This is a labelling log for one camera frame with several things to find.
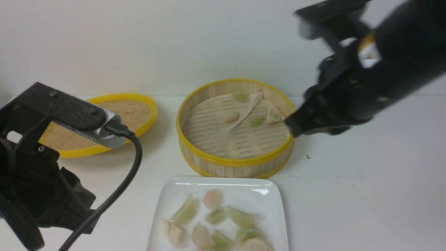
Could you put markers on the pale pink dumpling on plate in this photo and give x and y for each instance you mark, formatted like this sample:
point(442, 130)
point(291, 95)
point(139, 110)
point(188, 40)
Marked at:
point(174, 233)

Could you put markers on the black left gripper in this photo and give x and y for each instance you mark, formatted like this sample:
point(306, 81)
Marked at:
point(36, 193)

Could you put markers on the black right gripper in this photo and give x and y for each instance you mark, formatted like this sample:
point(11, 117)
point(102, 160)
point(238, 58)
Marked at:
point(344, 96)

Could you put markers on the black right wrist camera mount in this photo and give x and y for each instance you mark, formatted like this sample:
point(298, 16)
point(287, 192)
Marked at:
point(333, 21)

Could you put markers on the green dumpling on plate centre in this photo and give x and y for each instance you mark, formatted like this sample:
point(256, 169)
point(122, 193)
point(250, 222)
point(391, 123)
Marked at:
point(217, 216)

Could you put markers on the green dumpling on plate left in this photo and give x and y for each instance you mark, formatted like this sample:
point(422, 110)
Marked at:
point(187, 212)

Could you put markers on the green dumpling of steamer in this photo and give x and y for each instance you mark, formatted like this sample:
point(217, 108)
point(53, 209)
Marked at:
point(256, 121)
point(240, 97)

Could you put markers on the white square plate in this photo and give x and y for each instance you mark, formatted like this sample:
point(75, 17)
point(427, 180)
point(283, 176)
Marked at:
point(250, 195)

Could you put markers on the green dumpling back of steamer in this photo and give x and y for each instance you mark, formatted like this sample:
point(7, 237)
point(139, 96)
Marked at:
point(240, 97)

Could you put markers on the green dumpling on plate upright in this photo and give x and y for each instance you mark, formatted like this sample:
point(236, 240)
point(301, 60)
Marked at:
point(241, 218)

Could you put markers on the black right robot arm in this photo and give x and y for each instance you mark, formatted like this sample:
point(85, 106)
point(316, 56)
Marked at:
point(412, 40)

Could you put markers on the yellow rimmed bamboo steamer lid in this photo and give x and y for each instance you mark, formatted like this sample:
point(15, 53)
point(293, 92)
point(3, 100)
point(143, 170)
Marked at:
point(138, 112)

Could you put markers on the green dumpling on plate bottom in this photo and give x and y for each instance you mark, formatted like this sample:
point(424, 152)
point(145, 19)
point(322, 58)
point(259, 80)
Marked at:
point(222, 242)

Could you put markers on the yellow rimmed bamboo steamer basket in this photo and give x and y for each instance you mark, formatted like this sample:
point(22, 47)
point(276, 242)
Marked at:
point(211, 166)

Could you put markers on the green dumpling middle of steamer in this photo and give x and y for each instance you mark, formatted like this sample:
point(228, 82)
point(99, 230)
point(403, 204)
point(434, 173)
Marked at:
point(256, 121)

